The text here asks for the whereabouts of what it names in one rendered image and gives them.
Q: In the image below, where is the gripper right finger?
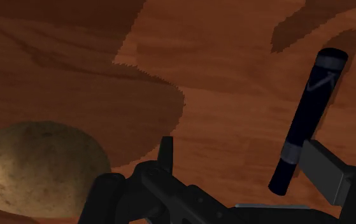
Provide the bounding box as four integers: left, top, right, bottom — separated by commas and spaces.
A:
297, 139, 356, 224

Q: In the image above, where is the black marker pen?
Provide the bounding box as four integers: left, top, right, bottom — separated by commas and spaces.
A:
267, 47, 349, 197

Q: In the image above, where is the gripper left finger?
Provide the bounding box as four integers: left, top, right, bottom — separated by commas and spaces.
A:
77, 136, 238, 224

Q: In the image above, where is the brown potato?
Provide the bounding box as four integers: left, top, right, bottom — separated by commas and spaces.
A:
0, 120, 113, 219

